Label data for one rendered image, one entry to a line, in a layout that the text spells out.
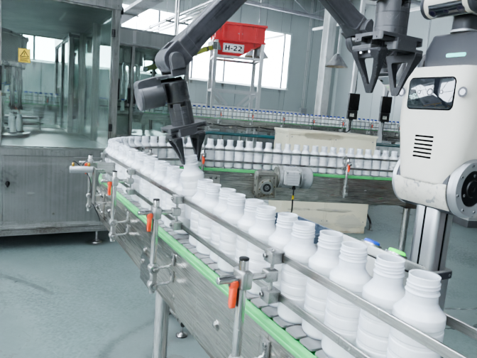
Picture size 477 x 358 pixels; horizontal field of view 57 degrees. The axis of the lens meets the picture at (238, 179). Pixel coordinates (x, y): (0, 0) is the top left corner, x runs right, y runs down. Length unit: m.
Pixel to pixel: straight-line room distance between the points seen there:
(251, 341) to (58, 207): 3.52
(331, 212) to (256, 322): 4.62
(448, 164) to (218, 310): 0.70
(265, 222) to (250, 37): 7.10
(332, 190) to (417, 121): 1.58
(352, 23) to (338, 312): 0.92
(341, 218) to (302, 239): 4.73
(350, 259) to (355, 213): 4.87
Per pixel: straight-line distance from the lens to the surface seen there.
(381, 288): 0.61
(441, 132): 1.27
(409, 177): 1.33
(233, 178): 2.65
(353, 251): 0.64
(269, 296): 0.75
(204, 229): 1.04
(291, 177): 2.56
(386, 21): 0.83
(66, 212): 4.24
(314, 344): 0.72
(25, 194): 4.18
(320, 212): 5.33
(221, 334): 0.94
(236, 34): 7.81
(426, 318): 0.57
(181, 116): 1.09
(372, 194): 2.96
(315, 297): 0.71
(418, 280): 0.57
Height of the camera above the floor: 1.34
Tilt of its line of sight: 9 degrees down
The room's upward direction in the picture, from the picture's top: 5 degrees clockwise
